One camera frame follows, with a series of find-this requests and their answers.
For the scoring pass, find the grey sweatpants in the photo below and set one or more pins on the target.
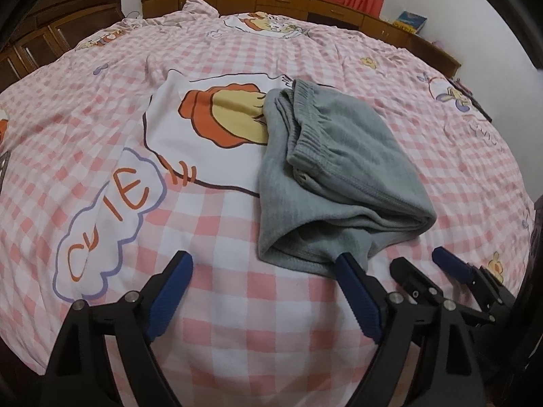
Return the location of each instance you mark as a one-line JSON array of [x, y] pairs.
[[333, 180]]

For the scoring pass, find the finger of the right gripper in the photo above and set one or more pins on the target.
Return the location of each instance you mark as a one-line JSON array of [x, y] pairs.
[[423, 291], [465, 274]]

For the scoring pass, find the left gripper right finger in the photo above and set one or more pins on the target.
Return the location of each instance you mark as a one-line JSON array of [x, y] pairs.
[[447, 371]]

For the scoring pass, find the pink checkered bed quilt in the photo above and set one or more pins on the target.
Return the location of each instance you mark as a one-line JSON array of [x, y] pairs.
[[147, 139]]

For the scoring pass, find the dark bedside table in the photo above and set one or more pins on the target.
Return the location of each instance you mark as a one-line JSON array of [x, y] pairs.
[[468, 93]]

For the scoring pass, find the wooden window-side cabinet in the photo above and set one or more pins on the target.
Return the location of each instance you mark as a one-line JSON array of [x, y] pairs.
[[382, 34]]

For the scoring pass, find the blue book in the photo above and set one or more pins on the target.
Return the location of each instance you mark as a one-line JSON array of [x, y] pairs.
[[410, 22]]

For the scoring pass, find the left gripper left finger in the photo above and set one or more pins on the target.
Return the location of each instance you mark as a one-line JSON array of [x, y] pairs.
[[79, 371]]

